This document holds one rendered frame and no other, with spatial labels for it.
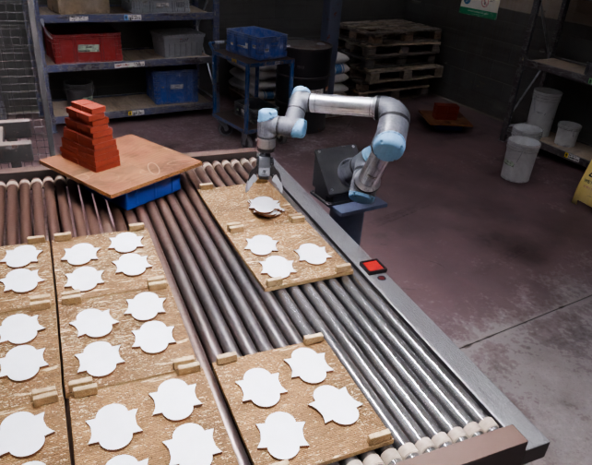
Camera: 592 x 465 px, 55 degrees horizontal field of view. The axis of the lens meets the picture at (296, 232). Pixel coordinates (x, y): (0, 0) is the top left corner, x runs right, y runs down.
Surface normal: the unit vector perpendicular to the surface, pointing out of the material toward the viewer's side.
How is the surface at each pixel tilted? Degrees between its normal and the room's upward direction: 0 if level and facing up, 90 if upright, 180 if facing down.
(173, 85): 90
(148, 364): 0
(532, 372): 0
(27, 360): 0
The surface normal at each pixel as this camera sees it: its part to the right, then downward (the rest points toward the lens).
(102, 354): 0.07, -0.87
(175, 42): 0.58, 0.51
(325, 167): 0.40, -0.27
